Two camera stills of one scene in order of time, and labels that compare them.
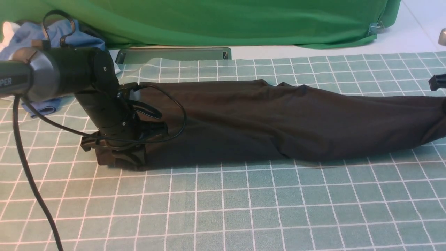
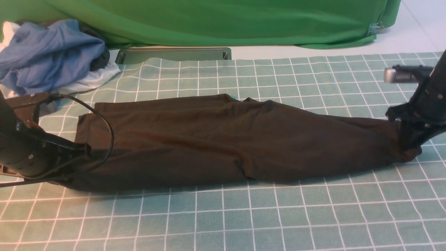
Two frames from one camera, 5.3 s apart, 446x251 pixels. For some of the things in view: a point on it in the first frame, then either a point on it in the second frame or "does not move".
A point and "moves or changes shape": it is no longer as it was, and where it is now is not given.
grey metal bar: [131, 56] does not move
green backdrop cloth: [308, 23] does not move
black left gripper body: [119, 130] -> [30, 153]
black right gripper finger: [437, 81] -> [427, 108]
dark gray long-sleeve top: [262, 121] moves or changes shape
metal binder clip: [375, 28] does not move
